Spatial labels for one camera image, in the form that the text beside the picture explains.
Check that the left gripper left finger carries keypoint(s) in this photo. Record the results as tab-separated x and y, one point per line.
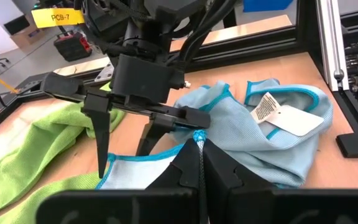
166	205

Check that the silver aluminium post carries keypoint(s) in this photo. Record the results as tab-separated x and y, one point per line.
328	37

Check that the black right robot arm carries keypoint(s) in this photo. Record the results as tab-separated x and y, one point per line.
141	37

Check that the red and black toolbox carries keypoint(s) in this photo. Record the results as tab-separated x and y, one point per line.
73	46

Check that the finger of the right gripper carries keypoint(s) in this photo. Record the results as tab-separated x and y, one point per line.
102	137
154	133

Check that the brown cardboard box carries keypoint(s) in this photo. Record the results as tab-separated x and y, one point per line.
30	39

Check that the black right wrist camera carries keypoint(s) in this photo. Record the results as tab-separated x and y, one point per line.
104	15

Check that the silver metal bracket plate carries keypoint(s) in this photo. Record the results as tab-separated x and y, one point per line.
106	74

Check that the yellow PCB-7 label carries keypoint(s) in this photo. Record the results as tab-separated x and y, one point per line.
57	18

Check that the white cloth tag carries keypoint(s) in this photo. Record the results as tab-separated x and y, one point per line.
297	121

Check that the green microfiber towel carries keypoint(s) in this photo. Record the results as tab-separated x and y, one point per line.
26	149

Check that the white printed care label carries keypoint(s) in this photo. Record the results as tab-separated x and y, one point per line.
264	107

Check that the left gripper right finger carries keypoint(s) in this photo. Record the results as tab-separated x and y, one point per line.
259	205

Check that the blue plastic box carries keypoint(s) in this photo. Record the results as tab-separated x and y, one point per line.
266	4

